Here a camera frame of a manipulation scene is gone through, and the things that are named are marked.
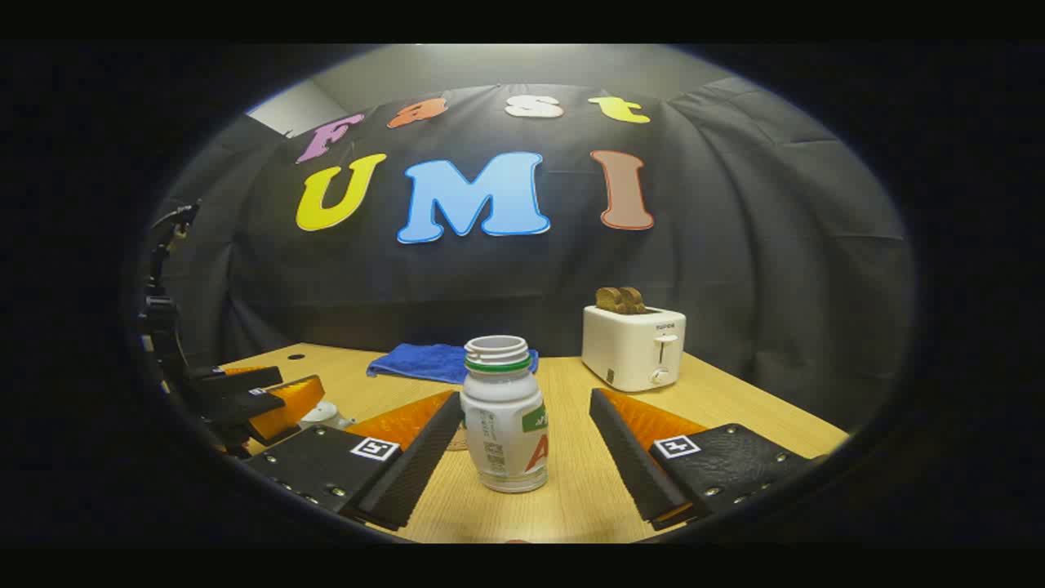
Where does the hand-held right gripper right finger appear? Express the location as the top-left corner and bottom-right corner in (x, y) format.
(589, 388), (817, 532)

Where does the white teacup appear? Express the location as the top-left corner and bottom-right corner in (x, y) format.
(299, 402), (357, 431)

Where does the blue towel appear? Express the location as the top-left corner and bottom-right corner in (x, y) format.
(367, 343), (540, 385)

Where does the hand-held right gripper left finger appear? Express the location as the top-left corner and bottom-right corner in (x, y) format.
(245, 390), (465, 532)

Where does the white water bottle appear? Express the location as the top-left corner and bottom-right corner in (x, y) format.
(460, 336), (549, 494)

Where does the white toaster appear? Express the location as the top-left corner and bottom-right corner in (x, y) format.
(581, 305), (687, 393)

